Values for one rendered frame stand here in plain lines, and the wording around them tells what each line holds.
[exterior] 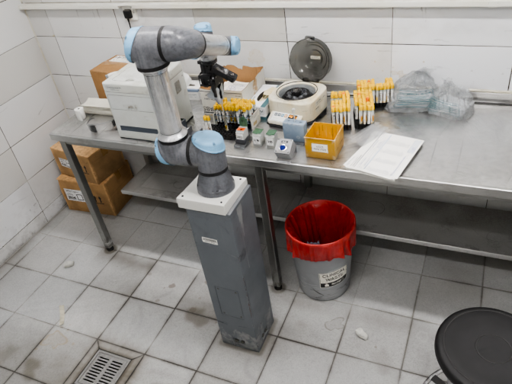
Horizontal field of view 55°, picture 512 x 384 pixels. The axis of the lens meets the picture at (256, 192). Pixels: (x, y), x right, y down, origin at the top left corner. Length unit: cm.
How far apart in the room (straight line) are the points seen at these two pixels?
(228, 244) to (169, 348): 83
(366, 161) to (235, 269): 70
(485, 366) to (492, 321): 18
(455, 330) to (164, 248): 193
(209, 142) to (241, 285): 67
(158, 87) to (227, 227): 59
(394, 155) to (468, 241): 75
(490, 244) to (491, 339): 94
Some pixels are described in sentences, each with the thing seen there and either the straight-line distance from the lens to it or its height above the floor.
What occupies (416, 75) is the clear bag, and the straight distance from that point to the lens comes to 240.
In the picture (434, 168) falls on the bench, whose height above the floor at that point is 87.
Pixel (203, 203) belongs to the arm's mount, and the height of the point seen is 92.
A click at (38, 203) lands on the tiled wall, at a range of 370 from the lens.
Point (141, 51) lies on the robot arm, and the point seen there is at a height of 150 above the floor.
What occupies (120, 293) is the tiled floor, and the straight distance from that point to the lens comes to 299.
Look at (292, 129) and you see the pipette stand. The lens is 220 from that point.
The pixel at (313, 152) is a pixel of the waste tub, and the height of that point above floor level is 90.
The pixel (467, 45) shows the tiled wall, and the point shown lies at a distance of 246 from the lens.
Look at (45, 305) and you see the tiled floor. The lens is 315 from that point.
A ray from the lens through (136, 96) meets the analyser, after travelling 236.
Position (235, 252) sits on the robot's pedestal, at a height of 67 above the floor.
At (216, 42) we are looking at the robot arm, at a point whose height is 143.
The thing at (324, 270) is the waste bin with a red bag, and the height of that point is 26.
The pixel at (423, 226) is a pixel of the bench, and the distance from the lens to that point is 270.
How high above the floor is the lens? 205
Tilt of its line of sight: 37 degrees down
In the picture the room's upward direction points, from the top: 9 degrees counter-clockwise
